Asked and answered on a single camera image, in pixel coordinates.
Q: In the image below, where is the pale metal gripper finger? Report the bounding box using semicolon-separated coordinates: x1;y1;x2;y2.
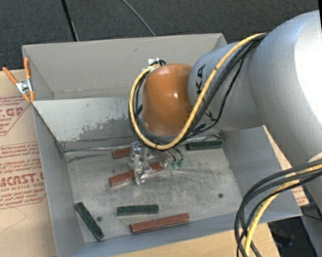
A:
131;161;155;186
128;140;148;167

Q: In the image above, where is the red-brown flat block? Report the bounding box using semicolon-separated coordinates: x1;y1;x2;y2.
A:
111;147;133;160
107;162;167;189
128;212;192;235

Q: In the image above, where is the dark green flat block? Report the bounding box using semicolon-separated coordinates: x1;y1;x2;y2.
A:
115;201;160;219
185;138;224;153
73;199;106;244

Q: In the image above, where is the grey metal bin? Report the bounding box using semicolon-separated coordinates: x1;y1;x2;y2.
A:
21;12;306;257

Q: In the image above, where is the brown cardboard board red print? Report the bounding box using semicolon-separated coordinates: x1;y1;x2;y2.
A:
0;31;313;257

